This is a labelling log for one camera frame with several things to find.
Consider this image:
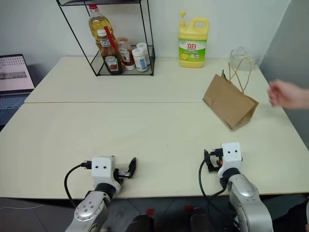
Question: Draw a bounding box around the brown paper bag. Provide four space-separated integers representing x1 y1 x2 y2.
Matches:
202 57 260 132

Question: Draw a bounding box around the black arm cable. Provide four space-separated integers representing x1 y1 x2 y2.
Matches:
198 148 239 229
64 159 93 209

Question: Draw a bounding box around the black wire rack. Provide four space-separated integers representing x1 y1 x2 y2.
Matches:
56 0 155 77

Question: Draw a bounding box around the yellow dish detergent jug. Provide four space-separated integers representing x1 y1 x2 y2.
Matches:
178 10 210 69

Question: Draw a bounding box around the clear plastic bag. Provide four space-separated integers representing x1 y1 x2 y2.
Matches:
229 46 260 72

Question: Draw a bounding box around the dark glass sauce bottle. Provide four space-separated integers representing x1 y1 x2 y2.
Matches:
96 29 124 75

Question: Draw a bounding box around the person's bare hand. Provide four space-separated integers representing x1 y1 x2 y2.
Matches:
267 79 305 108

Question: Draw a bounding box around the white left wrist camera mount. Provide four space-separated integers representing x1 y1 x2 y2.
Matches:
91 156 121 192

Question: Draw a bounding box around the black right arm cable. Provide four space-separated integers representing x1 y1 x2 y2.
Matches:
198 148 239 229

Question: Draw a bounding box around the open laptop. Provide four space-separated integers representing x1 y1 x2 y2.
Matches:
0 53 36 127

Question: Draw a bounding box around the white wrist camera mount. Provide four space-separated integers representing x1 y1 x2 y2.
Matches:
217 142 243 179
91 156 121 192

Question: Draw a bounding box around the white seasoning jar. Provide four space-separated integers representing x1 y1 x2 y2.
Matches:
136 42 151 66
131 47 149 73

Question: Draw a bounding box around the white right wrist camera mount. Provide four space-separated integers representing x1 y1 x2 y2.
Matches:
217 142 243 179

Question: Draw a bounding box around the red ketchup squeeze bottle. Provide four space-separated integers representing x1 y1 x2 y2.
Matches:
116 36 136 71

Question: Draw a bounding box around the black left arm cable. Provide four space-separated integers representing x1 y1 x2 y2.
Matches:
64 159 93 209

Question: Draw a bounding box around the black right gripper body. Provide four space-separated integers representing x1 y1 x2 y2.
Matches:
210 156 223 173

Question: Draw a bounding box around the dark rounded shape red tab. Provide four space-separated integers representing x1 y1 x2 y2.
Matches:
127 208 155 232

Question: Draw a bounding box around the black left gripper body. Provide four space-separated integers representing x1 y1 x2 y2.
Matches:
113 168 132 180

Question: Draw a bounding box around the cooking oil bottle red cap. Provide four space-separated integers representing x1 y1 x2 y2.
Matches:
88 4 118 53

